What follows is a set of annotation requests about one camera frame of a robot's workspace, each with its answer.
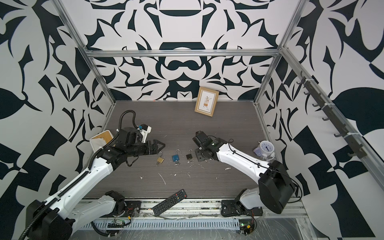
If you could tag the blue padlock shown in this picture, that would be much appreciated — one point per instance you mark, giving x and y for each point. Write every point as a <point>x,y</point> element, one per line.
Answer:
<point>176,157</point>

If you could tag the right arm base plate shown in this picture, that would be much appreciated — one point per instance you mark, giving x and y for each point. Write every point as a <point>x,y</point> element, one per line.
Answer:
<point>232,208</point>

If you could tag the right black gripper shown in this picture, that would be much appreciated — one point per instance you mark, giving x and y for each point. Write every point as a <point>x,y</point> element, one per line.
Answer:
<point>199,157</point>

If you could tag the green circuit board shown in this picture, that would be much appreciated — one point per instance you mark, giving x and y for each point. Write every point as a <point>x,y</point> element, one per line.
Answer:
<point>247,227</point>
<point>119,223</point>

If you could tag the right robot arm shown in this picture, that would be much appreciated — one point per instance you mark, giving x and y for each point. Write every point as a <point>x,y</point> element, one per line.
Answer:
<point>274,189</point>

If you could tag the wall coat hook rail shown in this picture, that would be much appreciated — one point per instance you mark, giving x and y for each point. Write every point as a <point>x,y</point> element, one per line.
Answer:
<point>335,116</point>

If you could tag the wooden picture frame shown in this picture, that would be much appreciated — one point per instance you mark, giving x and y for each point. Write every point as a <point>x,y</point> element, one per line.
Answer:
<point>206,102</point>

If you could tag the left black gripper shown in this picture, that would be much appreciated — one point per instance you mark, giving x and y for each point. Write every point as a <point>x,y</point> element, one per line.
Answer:
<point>154,145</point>

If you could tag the small black padlock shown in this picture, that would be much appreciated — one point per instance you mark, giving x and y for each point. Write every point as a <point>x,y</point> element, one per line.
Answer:
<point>190,156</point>

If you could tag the white cable duct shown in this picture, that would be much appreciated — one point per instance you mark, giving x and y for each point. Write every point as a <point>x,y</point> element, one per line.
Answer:
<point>178,224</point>

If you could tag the black remote control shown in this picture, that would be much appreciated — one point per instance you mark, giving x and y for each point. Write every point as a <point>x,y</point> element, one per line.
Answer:
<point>169,202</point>

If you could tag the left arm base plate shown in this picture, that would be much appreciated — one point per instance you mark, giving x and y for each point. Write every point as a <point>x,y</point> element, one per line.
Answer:
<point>131,209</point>

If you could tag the right green circuit board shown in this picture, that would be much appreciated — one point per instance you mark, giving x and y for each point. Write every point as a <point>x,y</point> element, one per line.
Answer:
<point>247,227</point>

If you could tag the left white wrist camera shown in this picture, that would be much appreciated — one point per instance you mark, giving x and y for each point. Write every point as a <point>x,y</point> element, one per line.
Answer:
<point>144,131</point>

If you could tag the brass padlock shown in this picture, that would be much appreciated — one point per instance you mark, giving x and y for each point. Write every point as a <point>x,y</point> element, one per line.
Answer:
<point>160,158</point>

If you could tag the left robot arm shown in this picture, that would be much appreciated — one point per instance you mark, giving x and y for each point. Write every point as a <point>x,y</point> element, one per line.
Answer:
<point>57,219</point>

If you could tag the left green circuit board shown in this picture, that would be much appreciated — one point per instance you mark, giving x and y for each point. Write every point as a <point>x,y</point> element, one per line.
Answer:
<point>119,223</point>

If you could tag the white tissue box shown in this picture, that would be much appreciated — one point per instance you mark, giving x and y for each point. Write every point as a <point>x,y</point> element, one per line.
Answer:
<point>99,141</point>

